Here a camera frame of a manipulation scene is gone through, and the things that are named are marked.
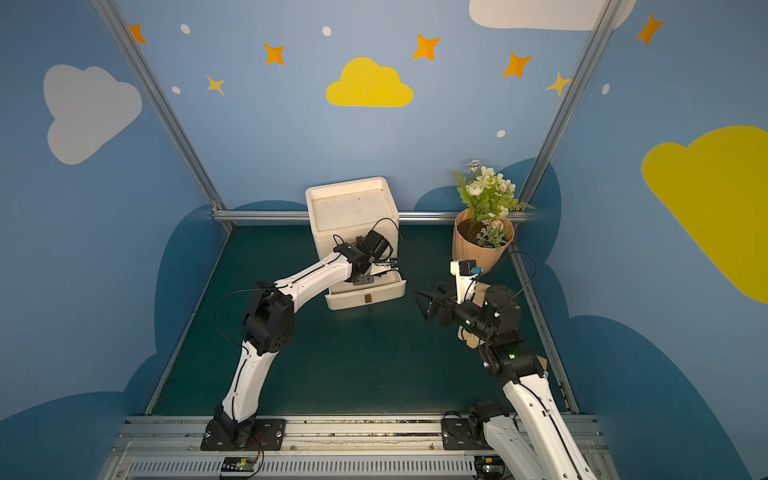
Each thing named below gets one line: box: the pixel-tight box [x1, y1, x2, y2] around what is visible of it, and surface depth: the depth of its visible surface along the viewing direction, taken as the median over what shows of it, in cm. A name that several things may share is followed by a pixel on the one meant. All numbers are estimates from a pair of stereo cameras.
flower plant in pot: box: [451, 159, 535, 272], surface depth 95 cm
